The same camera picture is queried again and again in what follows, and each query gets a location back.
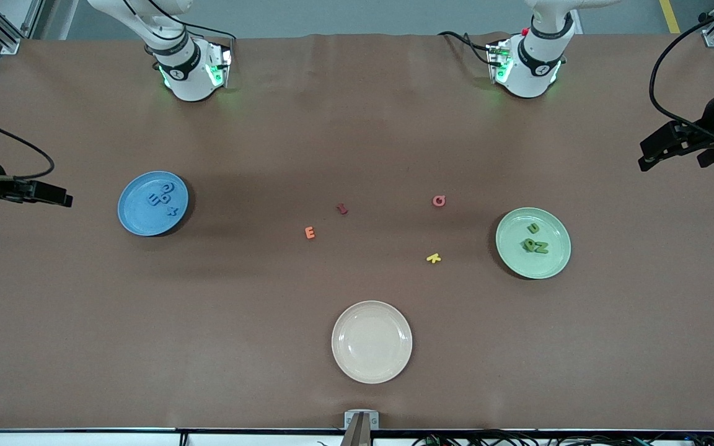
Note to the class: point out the table cover sheet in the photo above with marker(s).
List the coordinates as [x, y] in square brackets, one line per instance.
[357, 124]

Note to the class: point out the red foam letter I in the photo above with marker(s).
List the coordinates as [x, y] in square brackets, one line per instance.
[342, 209]

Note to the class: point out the green foam letter U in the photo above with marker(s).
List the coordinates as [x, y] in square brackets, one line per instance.
[533, 228]

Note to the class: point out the grey metal table bracket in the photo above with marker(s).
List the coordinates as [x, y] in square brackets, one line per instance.
[360, 421]

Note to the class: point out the blue foam letter X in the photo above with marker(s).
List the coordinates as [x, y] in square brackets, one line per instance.
[173, 210]

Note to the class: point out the blue foam number 6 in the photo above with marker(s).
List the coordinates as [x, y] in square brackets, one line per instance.
[170, 188]

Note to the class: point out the green plate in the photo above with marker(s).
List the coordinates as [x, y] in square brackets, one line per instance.
[518, 260]

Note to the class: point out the green foam letter N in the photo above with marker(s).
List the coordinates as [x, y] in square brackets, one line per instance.
[542, 247]

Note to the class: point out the blue foam letter C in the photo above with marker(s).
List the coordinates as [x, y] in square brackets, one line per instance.
[160, 197]

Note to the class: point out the white table edge rail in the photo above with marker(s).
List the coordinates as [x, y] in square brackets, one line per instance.
[84, 440]

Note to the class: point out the beige plate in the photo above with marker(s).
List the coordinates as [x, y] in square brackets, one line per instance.
[372, 342]

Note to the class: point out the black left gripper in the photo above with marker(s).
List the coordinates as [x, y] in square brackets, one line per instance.
[712, 121]

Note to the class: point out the pink foam letter Q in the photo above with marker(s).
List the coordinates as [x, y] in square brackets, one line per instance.
[443, 201]

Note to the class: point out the yellow foam letter K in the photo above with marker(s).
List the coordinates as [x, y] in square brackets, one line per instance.
[434, 257]

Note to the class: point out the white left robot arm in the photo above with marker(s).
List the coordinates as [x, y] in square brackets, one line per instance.
[533, 68]

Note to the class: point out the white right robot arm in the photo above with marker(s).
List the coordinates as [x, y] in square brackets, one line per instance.
[186, 74]

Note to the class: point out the blue plate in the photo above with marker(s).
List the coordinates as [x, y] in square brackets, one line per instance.
[137, 214]

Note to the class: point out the orange foam letter E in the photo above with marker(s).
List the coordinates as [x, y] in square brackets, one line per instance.
[310, 232]

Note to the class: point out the blue foam letter E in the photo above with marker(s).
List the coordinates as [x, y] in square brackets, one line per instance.
[154, 199]

